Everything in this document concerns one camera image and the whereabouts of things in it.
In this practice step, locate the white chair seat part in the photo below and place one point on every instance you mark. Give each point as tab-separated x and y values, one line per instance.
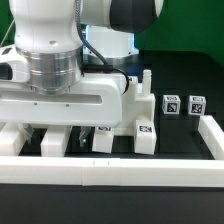
138	103

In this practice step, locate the white cube marker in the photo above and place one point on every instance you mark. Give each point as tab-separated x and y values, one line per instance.
196	105
171	104

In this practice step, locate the white fence bar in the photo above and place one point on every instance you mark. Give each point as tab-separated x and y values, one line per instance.
213	136
111	172

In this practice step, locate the white cube near marker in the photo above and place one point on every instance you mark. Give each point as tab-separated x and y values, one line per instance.
171	104

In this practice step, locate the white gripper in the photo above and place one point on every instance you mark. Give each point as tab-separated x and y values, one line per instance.
51	89

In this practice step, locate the white front fence bar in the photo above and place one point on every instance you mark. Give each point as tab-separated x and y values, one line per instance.
111	172

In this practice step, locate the white diagonal rod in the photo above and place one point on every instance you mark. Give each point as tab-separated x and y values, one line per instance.
7	33

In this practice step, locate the white chair back frame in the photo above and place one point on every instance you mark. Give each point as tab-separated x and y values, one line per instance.
49	141

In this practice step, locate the white right fence bar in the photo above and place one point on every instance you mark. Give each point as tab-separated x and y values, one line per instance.
213	136

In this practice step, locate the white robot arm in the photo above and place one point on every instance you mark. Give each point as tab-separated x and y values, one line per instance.
54	26

